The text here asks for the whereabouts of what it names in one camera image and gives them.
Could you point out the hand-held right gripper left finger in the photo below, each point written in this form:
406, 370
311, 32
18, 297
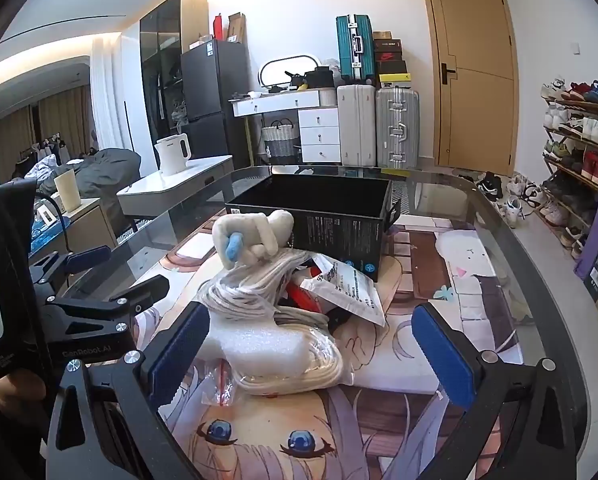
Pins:
179, 355

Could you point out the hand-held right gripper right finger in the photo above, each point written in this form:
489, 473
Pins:
444, 355

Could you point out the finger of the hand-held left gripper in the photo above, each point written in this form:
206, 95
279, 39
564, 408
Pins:
149, 285
86, 258

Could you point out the white foam sheet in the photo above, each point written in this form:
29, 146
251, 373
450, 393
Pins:
259, 347

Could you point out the white plush toy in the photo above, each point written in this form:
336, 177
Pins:
254, 240

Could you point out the bagged cream shoelaces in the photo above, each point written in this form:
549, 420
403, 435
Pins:
324, 365

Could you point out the black cardboard box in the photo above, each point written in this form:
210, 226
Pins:
329, 195

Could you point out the person's left forearm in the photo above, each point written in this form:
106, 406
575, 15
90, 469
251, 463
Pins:
11, 437

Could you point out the person's left hand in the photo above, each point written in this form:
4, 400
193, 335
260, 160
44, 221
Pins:
9, 392

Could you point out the wooden desk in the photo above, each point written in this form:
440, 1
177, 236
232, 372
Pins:
91, 225

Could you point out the printed desk mat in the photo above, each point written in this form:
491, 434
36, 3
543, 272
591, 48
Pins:
429, 270

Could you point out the beige slipper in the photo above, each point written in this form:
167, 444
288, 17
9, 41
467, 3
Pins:
521, 307

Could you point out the dark beanbag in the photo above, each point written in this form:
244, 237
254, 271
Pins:
109, 170

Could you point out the grey white clothing pile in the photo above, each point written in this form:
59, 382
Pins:
39, 167

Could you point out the white side table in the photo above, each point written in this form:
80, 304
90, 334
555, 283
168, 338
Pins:
179, 185

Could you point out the white printed packet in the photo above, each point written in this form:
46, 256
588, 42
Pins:
349, 292

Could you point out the clothes rack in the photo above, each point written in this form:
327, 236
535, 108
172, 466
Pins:
49, 145

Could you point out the white electric kettle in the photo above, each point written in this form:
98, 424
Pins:
171, 157

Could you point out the red black object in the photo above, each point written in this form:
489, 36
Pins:
304, 302

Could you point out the brown curtain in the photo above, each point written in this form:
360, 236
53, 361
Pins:
64, 115

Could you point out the white curtain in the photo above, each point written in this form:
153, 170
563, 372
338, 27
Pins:
106, 100

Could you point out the striped floor rug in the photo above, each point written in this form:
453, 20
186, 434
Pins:
405, 197

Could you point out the pile of shoes on floor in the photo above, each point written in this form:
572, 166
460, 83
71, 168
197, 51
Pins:
514, 205

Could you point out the woven basket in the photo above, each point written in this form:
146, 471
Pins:
279, 137

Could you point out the black refrigerator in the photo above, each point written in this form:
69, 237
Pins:
214, 80

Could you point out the dark glass wardrobe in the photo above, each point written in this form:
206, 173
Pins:
159, 50

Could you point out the white vanity desk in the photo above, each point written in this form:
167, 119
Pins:
319, 135

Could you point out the silver suitcase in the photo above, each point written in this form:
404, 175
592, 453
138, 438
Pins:
398, 125

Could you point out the white suitcase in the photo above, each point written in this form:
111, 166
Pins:
356, 125

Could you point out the wooden door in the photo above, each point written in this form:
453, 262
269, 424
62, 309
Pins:
474, 110

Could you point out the oval mirror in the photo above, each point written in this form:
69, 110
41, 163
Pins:
284, 70

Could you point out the red bag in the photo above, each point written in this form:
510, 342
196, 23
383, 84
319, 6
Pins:
219, 27

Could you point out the shoe rack with shoes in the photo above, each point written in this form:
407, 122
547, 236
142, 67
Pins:
596, 132

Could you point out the black bag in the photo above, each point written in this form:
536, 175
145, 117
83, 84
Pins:
321, 77

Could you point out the flat cardboard box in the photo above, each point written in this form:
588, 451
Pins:
236, 27

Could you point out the yellow black shoe box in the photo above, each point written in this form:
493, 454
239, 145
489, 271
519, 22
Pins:
395, 81

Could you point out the wooden shoe rack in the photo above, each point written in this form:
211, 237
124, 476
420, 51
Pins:
579, 106

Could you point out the black red shoe box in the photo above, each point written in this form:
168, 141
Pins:
389, 52

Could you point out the teal suitcase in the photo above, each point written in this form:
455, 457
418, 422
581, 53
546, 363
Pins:
354, 50

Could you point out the brown shoe box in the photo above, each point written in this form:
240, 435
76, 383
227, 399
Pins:
381, 35

